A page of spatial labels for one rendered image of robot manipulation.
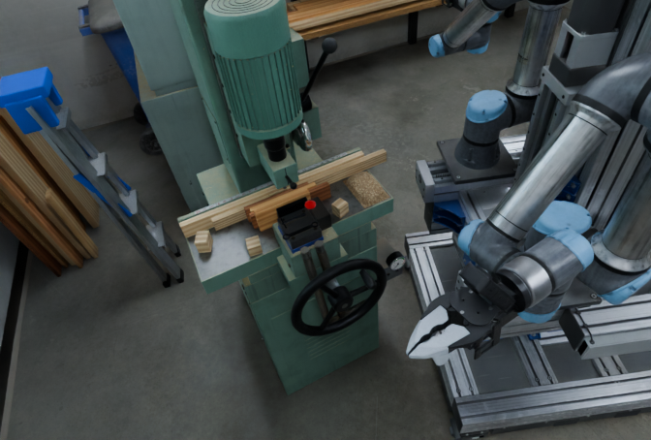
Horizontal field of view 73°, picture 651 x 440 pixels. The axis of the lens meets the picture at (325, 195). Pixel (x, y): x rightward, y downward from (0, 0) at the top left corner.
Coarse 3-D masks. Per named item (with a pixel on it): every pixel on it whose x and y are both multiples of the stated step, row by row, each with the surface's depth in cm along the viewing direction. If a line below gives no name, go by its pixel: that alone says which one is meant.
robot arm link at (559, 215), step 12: (552, 204) 106; (564, 204) 105; (576, 204) 105; (540, 216) 104; (552, 216) 103; (564, 216) 103; (576, 216) 102; (588, 216) 101; (540, 228) 104; (552, 228) 101; (564, 228) 100; (576, 228) 99; (588, 228) 100; (528, 240) 111; (540, 240) 106
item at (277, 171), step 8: (264, 152) 126; (288, 152) 125; (264, 160) 125; (288, 160) 123; (264, 168) 130; (272, 168) 121; (280, 168) 121; (288, 168) 122; (296, 168) 124; (272, 176) 124; (280, 176) 122; (296, 176) 125; (280, 184) 124; (288, 184) 125
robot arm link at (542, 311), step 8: (512, 256) 83; (552, 296) 75; (560, 296) 76; (536, 304) 78; (544, 304) 77; (552, 304) 77; (560, 304) 80; (520, 312) 83; (528, 312) 81; (536, 312) 80; (544, 312) 79; (552, 312) 79; (528, 320) 82; (536, 320) 81; (544, 320) 81
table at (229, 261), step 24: (336, 192) 136; (336, 216) 129; (360, 216) 131; (192, 240) 128; (216, 240) 127; (240, 240) 126; (264, 240) 125; (216, 264) 121; (240, 264) 120; (264, 264) 124; (336, 264) 123; (216, 288) 121
